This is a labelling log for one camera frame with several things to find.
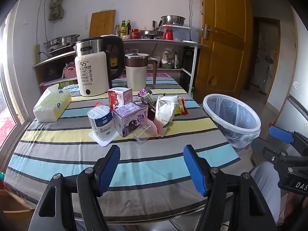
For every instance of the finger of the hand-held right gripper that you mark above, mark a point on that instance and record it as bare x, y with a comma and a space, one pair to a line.
272, 152
279, 133

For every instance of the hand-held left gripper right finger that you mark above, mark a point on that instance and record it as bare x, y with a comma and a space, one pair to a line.
195, 170

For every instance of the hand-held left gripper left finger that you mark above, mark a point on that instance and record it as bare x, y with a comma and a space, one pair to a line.
109, 170

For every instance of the white yogurt cup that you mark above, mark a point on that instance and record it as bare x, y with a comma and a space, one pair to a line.
101, 122

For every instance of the clear plastic bag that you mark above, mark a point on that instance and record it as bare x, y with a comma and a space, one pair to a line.
144, 136

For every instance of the purple milk carton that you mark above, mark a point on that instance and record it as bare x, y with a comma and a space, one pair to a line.
127, 122

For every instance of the white bin with plastic liner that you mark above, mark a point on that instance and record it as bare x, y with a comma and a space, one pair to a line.
231, 113

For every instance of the white snack bag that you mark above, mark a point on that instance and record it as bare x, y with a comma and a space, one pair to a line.
163, 115

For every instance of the red yellow snack wrapper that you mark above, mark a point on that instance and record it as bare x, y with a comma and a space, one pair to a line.
182, 105

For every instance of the small red candy wrapper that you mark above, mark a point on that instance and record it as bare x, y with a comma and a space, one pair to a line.
98, 104

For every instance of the red strawberry milk carton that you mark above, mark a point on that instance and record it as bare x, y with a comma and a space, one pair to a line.
115, 101

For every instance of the green white snack wrapper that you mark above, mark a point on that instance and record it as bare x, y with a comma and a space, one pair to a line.
148, 98

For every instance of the purple snack wrapper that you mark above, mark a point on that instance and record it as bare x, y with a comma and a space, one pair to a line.
142, 92

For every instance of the person's right hand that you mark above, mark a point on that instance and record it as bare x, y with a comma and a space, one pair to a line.
294, 205

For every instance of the person's leg in grey pants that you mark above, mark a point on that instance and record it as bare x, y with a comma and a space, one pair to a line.
264, 185

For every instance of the grey refrigerator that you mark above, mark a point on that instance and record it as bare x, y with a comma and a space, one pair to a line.
298, 77

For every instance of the yellow tissue pack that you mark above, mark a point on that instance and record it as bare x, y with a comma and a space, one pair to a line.
50, 105

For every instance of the beige mug with brown lid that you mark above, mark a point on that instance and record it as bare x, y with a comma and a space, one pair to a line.
136, 77

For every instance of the wooden door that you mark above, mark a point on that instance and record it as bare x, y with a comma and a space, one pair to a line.
223, 53

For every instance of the white steel electric kettle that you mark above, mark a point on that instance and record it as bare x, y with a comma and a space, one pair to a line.
90, 72

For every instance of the pink plastic basket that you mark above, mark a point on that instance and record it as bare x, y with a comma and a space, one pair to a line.
69, 72

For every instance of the plastic bag of groceries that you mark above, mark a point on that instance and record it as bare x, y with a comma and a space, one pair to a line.
169, 57

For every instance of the white jar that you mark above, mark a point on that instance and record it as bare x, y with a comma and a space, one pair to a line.
156, 61

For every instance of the white kitchen shelf unit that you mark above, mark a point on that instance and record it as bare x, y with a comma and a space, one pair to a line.
168, 42

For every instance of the window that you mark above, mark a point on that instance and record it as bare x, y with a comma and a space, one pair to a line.
9, 77

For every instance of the steel steamer pots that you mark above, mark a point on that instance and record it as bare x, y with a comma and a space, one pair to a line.
62, 40

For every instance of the red jar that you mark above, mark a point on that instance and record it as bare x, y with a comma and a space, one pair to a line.
134, 34

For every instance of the white plastic basin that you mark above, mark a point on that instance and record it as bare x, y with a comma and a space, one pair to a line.
180, 32

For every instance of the small clear bottle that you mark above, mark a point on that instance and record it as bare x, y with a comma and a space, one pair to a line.
117, 30

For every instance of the green glass bottle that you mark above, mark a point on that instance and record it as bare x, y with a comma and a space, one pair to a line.
123, 30

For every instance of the steel frying pan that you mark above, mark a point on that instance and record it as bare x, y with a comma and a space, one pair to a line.
150, 34

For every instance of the dark sauce bottle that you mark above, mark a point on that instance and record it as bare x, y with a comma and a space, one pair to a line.
129, 27

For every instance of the wooden cutting board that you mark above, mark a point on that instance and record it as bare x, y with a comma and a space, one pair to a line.
102, 24

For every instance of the steel bowl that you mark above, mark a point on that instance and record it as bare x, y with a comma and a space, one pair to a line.
173, 20

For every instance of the green hanging cloth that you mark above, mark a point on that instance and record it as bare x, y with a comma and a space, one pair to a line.
55, 2

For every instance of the wall power strip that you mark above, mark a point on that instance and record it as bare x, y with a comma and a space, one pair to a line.
37, 54

